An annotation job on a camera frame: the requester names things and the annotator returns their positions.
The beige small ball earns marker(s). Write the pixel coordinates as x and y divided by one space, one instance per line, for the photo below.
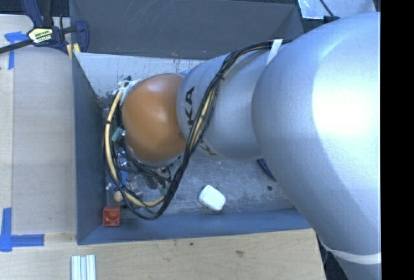
117 196

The grey metal bin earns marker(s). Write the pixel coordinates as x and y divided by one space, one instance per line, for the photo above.
181 23

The pale wood board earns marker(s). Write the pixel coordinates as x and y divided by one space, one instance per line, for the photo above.
43 143

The blue flat thing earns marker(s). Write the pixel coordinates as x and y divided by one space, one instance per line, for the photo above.
266 167

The white rounded block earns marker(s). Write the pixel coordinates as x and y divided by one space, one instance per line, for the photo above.
211 198

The red small block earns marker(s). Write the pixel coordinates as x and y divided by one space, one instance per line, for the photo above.
111 216

